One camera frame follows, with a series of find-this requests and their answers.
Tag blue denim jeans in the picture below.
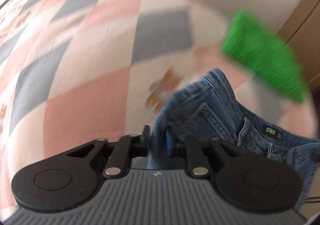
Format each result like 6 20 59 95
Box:
148 68 319 210

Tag pink grey checkered quilt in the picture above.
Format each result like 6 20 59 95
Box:
1 0 318 220

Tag green fuzzy cloth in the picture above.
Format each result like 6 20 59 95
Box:
222 10 308 103

